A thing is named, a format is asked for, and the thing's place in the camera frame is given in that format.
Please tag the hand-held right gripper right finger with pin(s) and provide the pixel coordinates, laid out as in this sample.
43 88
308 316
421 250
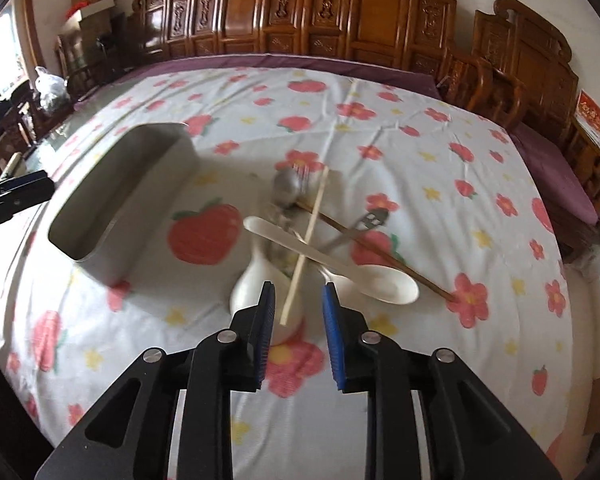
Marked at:
332 340

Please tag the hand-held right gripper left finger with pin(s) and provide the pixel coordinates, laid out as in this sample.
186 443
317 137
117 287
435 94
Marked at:
264 335

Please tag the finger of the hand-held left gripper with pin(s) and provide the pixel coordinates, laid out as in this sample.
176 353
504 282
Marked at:
27 180
15 204

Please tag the beige fork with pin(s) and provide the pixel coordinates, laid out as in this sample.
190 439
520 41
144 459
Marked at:
252 300

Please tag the large cream spoon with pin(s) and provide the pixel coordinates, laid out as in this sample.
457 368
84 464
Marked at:
380 282

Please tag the metal utensil tray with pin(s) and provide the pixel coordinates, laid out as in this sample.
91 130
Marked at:
125 195

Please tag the dark brown chopstick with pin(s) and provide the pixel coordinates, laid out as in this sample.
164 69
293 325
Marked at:
410 275

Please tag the light wooden chopstick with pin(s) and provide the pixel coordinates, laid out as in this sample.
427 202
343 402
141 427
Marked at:
305 240

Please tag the slotted metal spoon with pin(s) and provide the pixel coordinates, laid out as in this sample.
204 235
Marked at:
375 220

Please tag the metal fork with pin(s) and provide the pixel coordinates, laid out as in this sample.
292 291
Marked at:
302 167

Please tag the dark wooden chair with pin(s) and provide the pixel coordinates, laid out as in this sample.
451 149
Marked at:
10 125

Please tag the clear plastic bag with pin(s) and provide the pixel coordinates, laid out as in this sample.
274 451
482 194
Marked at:
50 91

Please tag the floral strawberry tablecloth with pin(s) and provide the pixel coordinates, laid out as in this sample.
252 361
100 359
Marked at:
130 320

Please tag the stack of cardboard boxes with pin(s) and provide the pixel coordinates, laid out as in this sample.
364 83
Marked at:
92 5

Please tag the wooden armchair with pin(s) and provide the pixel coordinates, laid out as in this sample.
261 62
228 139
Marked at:
480 85

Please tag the wooden side table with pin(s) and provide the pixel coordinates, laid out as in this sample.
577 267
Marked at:
595 160

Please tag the carved wooden screen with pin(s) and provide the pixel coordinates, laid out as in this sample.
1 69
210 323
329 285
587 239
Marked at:
300 5

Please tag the red card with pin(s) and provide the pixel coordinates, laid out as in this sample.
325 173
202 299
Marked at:
591 112

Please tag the carved wooden panel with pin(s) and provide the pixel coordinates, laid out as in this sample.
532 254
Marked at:
525 45

